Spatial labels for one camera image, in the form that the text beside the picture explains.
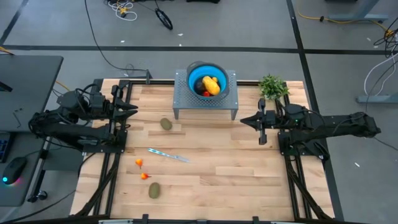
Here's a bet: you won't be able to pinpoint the black keyboard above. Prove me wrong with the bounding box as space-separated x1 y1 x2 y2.
0 133 10 164

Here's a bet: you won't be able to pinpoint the grey perforated metal shelf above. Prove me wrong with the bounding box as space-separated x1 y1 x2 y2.
172 69 239 121

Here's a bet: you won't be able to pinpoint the black floor cable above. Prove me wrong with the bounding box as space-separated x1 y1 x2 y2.
83 0 149 73

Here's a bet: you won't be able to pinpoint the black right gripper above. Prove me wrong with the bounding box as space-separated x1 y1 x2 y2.
241 98 286 146

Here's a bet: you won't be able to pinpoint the blue collapsible bowl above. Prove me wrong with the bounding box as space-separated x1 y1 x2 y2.
185 60 230 101

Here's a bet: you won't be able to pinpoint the white floor cables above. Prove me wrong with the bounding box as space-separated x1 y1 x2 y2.
363 52 398 97

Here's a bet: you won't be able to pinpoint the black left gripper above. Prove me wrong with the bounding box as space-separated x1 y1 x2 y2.
88 84 139 125

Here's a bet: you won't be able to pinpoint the black computer mouse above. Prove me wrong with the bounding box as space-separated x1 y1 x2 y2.
2 156 28 187

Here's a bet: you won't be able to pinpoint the black aluminium table frame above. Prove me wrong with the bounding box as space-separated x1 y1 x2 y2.
70 78 336 224

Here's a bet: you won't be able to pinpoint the black cable bundle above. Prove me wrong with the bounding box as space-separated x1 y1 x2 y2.
373 27 398 60

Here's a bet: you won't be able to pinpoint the thin yellow cable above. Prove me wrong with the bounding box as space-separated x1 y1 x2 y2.
55 80 72 92

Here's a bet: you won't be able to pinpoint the green plant in white pot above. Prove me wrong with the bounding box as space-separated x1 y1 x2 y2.
258 73 289 103

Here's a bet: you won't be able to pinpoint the white cable bundle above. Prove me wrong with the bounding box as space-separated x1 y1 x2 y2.
107 0 138 22

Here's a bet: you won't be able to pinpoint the grey standing desk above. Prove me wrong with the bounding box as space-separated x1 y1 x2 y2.
0 55 65 208

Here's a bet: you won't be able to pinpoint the grey desk base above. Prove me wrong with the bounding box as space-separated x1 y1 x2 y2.
325 0 389 22
356 95 398 104

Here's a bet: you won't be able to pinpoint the silver aluminium bracket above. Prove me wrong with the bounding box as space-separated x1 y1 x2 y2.
98 219 134 224

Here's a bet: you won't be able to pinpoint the yellow floor cable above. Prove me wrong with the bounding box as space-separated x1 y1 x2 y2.
297 11 396 37

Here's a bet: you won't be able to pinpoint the knife with patterned handle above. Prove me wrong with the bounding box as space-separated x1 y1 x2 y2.
147 147 190 164

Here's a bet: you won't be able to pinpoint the dark round avocado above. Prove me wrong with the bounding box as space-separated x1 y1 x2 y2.
194 79 206 94

